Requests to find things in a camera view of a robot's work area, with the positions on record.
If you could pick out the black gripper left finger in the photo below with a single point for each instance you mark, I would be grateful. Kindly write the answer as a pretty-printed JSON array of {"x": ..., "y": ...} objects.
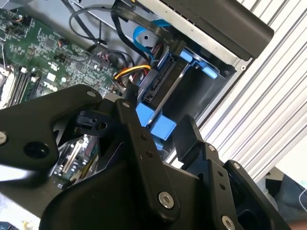
[{"x": 28, "y": 129}]

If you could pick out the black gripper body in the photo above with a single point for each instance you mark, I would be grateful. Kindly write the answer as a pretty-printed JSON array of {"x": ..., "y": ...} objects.
[{"x": 100, "y": 203}]

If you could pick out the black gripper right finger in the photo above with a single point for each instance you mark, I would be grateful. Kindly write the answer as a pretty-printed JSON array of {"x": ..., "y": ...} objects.
[{"x": 216, "y": 182}]

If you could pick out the hard disk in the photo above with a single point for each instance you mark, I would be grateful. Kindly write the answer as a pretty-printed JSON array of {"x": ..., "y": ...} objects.
[{"x": 165, "y": 127}]

